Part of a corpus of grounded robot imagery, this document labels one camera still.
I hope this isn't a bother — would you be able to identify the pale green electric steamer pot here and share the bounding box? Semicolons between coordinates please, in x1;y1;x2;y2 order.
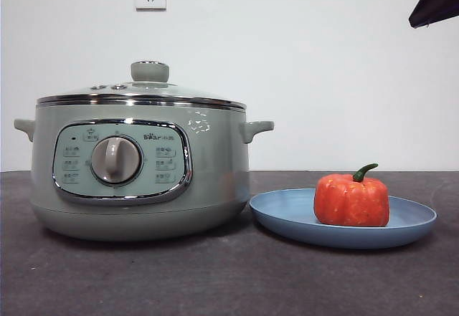
13;103;275;243

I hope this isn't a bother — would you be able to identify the orange pumpkin with green stem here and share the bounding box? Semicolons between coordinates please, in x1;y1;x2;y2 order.
313;163;391;228

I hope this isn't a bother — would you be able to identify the blue round plate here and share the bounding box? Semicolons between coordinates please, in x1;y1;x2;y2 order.
249;187;438;250

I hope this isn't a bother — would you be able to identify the glass lid with green knob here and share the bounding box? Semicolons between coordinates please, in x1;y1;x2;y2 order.
37;59;248;112

